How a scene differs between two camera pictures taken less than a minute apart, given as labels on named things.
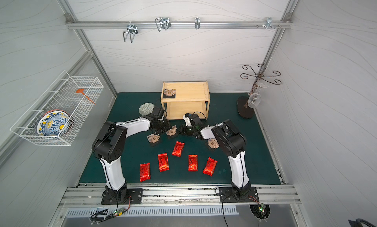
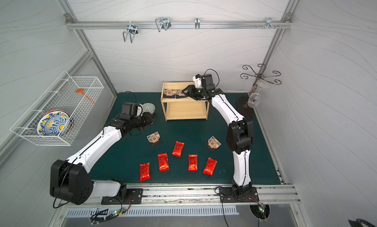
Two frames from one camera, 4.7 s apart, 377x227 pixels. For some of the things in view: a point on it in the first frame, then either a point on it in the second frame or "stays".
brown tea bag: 152,138 stays
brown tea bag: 170,92 stays
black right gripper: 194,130 -> 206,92
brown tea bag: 213,143 stays
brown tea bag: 172,131 -> 178,92
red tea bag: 178,149 stays
